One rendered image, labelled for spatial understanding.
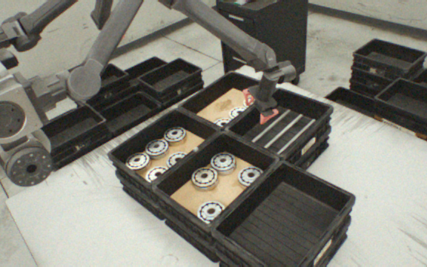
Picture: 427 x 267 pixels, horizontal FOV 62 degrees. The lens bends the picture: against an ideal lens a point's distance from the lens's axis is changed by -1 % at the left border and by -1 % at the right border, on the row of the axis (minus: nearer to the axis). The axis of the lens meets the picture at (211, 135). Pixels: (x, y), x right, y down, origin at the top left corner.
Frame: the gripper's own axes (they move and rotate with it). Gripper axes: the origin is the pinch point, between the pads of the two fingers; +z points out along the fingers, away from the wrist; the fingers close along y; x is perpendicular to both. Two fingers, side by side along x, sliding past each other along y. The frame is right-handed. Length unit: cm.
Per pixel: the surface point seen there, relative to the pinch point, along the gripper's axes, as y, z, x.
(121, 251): -12, 45, 58
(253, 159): -9.1, 18.1, 0.8
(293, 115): 6.1, 21.9, -34.2
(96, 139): 81, 97, 39
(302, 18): 110, 59, -144
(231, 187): -14.7, 22.6, 13.8
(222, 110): 29.6, 33.9, -11.1
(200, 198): -12.7, 25.3, 26.3
